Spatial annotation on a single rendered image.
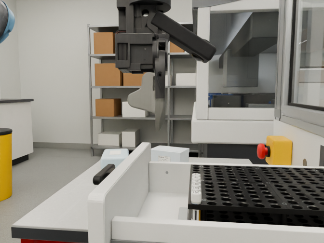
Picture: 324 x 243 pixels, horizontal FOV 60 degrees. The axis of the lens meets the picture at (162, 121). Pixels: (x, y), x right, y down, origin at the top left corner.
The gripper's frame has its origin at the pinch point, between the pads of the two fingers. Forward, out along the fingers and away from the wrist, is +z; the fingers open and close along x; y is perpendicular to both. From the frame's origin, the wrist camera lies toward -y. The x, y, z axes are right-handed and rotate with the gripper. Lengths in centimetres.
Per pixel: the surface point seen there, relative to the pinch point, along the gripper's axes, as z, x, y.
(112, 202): 7.6, 17.3, 5.1
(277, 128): 4.0, -32.9, -32.3
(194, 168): 7.8, 0.7, -5.3
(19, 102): -6, -337, 202
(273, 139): 5.8, -21.9, -26.9
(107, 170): 6.9, 5.5, 8.1
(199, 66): -19, -72, -14
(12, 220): 89, -169, 122
